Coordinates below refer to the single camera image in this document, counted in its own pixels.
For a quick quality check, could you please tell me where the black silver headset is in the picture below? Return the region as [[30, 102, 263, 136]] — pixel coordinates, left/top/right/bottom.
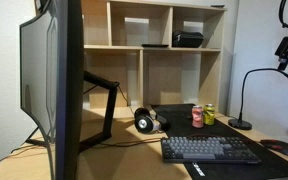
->
[[134, 108, 171, 134]]

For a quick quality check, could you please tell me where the black monitor stand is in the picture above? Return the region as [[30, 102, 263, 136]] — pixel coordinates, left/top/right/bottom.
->
[[21, 71, 120, 152]]

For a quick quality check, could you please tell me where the black curved monitor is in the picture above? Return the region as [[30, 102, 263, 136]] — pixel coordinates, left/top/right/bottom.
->
[[20, 0, 83, 180]]

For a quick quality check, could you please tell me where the light wooden shelf unit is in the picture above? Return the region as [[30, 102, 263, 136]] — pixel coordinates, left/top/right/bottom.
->
[[82, 0, 226, 114]]

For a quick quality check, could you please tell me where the flat black device on shelf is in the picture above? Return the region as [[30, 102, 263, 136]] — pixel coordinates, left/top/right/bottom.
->
[[141, 44, 169, 48]]

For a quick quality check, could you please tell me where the pink soda can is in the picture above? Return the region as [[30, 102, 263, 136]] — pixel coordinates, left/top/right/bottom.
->
[[192, 106, 204, 128]]

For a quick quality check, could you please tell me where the yellow soda can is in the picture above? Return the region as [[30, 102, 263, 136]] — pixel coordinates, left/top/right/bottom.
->
[[203, 104, 215, 125]]

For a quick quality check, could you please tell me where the grey mechanical keyboard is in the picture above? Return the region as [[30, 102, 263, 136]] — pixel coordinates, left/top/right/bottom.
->
[[161, 136, 261, 164]]

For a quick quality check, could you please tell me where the black gooseneck desk lamp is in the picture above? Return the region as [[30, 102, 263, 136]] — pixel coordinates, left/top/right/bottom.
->
[[228, 68, 288, 130]]

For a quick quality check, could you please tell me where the black red computer mouse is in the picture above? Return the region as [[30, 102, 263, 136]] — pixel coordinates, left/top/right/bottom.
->
[[260, 139, 288, 156]]

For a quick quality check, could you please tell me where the black desk mat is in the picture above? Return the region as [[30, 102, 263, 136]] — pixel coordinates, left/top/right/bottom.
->
[[152, 104, 288, 180]]

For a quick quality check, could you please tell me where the black monitor cable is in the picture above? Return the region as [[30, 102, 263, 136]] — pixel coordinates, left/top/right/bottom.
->
[[0, 84, 163, 166]]

